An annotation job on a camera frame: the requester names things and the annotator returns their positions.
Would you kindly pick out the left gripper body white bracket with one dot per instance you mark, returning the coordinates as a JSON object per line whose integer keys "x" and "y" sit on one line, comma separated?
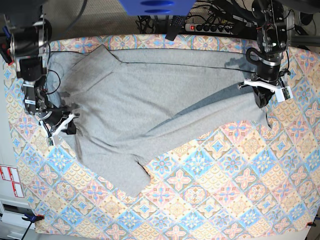
{"x": 264, "y": 91}

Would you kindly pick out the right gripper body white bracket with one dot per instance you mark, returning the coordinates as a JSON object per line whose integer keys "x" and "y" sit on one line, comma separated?
{"x": 55, "y": 120}

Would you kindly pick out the grey T-shirt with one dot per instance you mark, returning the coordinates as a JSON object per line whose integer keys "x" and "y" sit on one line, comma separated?
{"x": 136, "y": 104}

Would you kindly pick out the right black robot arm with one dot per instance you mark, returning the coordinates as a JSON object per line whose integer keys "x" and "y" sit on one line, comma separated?
{"x": 25, "y": 42}

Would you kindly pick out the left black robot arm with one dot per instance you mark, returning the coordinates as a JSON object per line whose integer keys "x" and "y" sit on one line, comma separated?
{"x": 270, "y": 78}

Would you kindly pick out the red white stickers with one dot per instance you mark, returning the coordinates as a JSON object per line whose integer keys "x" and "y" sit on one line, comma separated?
{"x": 10, "y": 182}

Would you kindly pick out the orange black clamp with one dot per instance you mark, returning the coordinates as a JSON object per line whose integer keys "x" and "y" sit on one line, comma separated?
{"x": 33, "y": 218}

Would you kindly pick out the black power strip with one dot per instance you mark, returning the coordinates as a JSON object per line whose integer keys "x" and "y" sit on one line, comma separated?
{"x": 208, "y": 28}

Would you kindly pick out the patterned tile tablecloth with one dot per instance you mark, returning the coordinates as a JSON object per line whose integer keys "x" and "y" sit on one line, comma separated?
{"x": 238, "y": 181}

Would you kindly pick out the red black clamp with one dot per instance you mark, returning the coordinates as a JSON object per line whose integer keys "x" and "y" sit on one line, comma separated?
{"x": 5, "y": 46}

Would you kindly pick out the small orange clamp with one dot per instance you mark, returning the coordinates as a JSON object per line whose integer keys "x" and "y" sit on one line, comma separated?
{"x": 311, "y": 224}

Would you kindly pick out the blue box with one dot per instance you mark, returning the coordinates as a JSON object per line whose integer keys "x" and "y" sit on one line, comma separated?
{"x": 157, "y": 7}

